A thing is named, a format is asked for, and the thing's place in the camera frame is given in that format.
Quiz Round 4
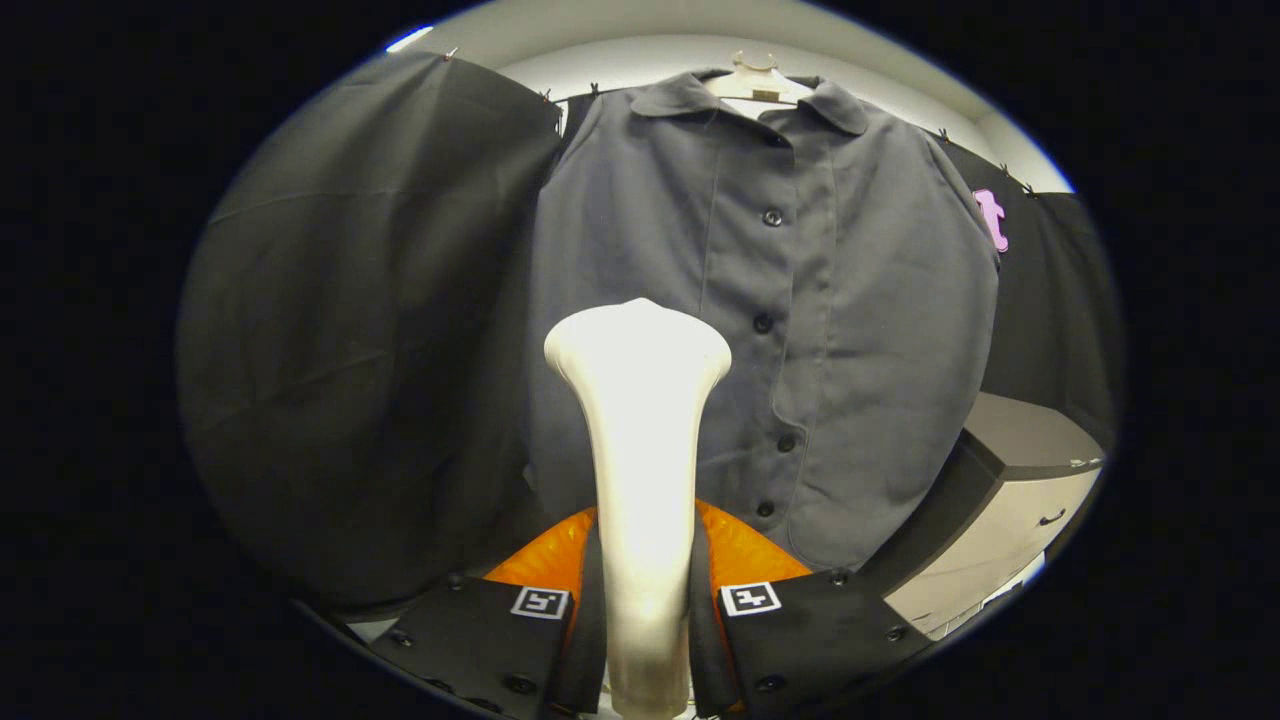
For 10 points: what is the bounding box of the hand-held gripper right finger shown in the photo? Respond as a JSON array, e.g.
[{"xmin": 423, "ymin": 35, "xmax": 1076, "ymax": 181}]
[{"xmin": 690, "ymin": 498, "xmax": 936, "ymax": 717}]

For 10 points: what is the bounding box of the grey button-up shirt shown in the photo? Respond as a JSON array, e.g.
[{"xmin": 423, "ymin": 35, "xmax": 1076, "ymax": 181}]
[{"xmin": 525, "ymin": 68, "xmax": 1001, "ymax": 571}]

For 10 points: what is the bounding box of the grey cabinet with drawers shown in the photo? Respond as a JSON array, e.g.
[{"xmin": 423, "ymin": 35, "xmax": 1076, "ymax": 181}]
[{"xmin": 860, "ymin": 392, "xmax": 1106, "ymax": 641}]

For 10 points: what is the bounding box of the cream clothes hanger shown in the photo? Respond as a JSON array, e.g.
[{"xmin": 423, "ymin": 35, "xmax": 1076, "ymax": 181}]
[{"xmin": 703, "ymin": 52, "xmax": 813, "ymax": 107}]

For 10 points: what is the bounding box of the white garment steamer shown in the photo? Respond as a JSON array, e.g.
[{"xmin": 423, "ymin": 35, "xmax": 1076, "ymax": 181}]
[{"xmin": 544, "ymin": 298, "xmax": 733, "ymax": 720}]

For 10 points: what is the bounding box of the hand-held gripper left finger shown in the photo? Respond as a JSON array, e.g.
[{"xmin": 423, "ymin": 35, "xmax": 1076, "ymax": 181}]
[{"xmin": 368, "ymin": 505, "xmax": 608, "ymax": 717}]

